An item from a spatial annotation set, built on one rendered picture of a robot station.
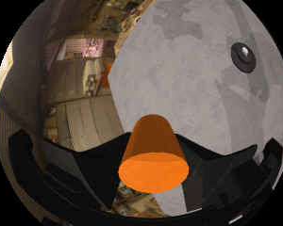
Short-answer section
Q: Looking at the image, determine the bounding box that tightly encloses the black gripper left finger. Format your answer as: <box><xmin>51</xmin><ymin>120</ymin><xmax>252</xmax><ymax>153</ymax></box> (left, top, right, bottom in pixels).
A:
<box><xmin>41</xmin><ymin>132</ymin><xmax>131</xmax><ymax>211</ymax></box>

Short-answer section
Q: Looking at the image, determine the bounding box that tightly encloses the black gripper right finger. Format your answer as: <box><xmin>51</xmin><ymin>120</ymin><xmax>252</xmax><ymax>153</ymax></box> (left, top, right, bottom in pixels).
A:
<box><xmin>175</xmin><ymin>133</ymin><xmax>258</xmax><ymax>212</ymax></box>

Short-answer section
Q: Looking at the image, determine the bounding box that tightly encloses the orange knob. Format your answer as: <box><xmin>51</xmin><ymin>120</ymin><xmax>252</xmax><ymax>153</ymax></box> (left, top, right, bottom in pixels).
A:
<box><xmin>119</xmin><ymin>114</ymin><xmax>189</xmax><ymax>193</ymax></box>

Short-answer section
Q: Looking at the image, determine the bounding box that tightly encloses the black round pedestal with silver d-shaped shaft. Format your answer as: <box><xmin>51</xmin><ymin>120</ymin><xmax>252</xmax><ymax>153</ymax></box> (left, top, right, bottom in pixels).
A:
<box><xmin>231</xmin><ymin>42</ymin><xmax>256</xmax><ymax>74</ymax></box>

